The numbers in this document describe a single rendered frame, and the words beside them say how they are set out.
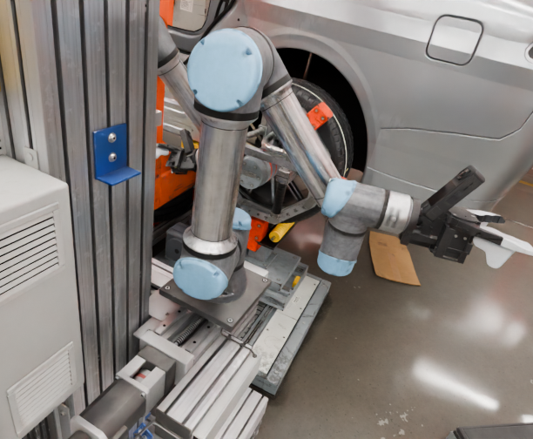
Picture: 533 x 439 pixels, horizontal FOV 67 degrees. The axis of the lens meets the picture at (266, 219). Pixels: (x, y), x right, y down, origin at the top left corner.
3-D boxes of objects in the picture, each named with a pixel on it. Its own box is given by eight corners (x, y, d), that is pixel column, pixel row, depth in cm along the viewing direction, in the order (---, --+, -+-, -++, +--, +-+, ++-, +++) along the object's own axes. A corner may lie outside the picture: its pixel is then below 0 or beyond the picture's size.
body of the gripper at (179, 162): (163, 165, 148) (191, 165, 143) (168, 145, 150) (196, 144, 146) (174, 174, 155) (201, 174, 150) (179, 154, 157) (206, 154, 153)
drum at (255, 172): (279, 178, 184) (286, 150, 177) (260, 195, 167) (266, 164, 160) (253, 169, 188) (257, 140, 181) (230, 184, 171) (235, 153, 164)
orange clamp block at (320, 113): (318, 128, 168) (333, 114, 163) (312, 132, 162) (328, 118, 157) (307, 115, 168) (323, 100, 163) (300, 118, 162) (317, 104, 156)
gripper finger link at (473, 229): (505, 243, 69) (456, 222, 74) (509, 234, 68) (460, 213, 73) (496, 248, 66) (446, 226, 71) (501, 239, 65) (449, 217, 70)
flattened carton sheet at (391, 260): (404, 242, 313) (406, 238, 311) (419, 287, 265) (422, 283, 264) (366, 234, 313) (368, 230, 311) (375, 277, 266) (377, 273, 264)
